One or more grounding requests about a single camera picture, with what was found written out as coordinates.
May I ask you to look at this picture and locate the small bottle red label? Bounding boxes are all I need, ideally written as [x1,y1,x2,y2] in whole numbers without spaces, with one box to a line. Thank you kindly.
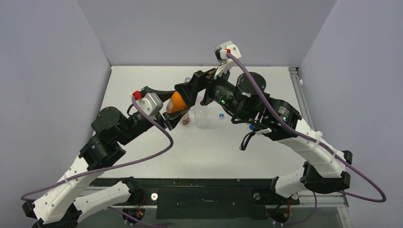
[181,112,190,126]

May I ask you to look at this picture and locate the orange juice bottle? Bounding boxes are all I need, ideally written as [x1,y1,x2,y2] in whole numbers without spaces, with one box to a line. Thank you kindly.
[165,91,189,113]

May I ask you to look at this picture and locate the clear crushed plastic bottle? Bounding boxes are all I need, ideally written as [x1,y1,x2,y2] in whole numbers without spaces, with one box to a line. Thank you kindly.
[194,96,212,129]

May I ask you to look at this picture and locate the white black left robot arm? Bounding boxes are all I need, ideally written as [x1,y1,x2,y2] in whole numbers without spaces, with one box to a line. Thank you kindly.
[22,87,189,228]

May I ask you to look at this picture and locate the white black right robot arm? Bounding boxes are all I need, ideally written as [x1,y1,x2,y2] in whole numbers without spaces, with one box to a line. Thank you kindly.
[174,69,352,203]

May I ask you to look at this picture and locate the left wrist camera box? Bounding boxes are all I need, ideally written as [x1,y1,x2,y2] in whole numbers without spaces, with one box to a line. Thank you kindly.
[136,93,163,117]

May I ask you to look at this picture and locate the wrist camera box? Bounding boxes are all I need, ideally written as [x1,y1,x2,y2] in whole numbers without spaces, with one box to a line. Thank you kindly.
[214,40,242,79]
[136,93,163,117]

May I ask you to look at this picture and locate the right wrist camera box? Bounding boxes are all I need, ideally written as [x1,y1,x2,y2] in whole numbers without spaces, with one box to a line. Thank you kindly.
[214,40,242,79]

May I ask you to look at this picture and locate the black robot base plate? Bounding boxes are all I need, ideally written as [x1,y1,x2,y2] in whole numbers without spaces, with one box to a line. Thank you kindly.
[91,178,300,221]

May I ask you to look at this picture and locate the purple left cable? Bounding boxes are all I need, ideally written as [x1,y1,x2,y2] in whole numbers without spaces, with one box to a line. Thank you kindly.
[20,91,174,228]

